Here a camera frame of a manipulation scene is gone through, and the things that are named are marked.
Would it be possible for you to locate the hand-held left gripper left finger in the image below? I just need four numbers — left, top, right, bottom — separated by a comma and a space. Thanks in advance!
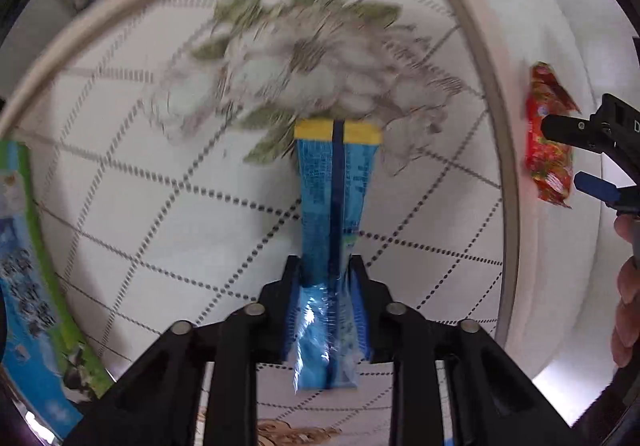
62, 256, 304, 446

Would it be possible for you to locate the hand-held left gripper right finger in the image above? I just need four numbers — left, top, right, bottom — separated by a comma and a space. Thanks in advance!
350, 256, 581, 446

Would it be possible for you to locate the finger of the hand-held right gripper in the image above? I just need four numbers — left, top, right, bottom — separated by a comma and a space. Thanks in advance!
541, 113, 609, 155
574, 172, 624, 207

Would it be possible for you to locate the red snack packet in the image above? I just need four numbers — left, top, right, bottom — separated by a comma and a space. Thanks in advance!
524, 63, 582, 209

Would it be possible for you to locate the long blue packet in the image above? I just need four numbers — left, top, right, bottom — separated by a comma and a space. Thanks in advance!
290, 118, 384, 393

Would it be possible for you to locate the cardboard box blue print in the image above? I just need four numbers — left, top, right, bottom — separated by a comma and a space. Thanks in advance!
0, 140, 116, 446

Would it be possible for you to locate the person's right hand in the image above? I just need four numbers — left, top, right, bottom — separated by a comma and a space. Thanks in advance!
610, 215, 640, 368

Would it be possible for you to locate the white floral tray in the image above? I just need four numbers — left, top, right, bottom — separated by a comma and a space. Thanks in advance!
0, 0, 521, 446

